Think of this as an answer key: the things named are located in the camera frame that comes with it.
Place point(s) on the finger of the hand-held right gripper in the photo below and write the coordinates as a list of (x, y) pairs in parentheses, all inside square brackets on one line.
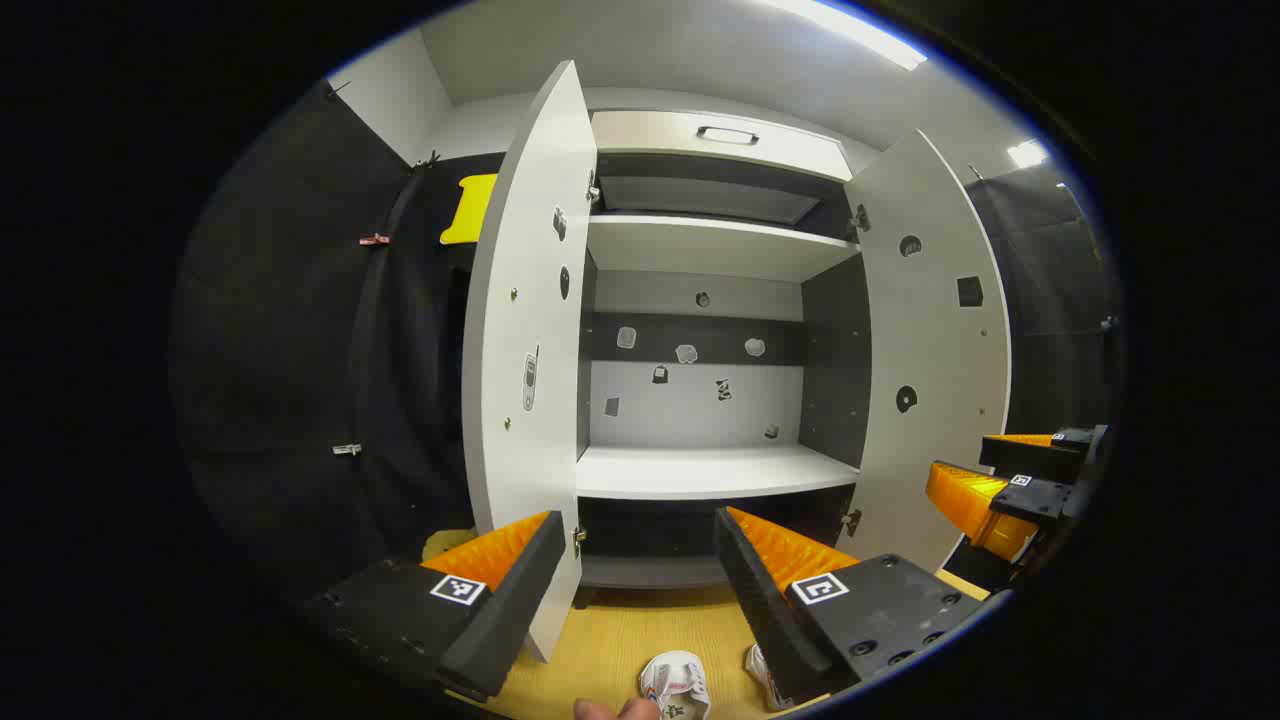
[(1030, 462), (1035, 498)]

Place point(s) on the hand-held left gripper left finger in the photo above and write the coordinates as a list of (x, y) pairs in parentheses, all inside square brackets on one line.
[(510, 610)]

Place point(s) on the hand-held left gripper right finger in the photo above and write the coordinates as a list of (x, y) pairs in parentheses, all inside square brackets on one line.
[(760, 610)]

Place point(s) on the white sneaker shoe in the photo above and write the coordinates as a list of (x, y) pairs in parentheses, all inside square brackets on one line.
[(675, 685), (757, 672)]

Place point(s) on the white cabinet door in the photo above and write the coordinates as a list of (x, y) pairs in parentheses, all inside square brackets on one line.
[(930, 330), (520, 300)]

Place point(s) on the white shoe cabinet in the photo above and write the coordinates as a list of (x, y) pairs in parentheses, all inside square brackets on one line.
[(700, 410)]

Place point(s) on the white cabinet shelf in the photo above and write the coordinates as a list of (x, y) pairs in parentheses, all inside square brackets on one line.
[(700, 245), (700, 470)]

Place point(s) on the white cabinet drawer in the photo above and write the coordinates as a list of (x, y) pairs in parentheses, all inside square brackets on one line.
[(650, 140)]

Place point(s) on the black backdrop cloth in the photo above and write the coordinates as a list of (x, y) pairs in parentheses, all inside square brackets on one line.
[(300, 350), (1050, 300)]

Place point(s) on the short ceiling light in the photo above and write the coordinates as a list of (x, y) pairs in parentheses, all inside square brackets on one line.
[(1027, 153)]

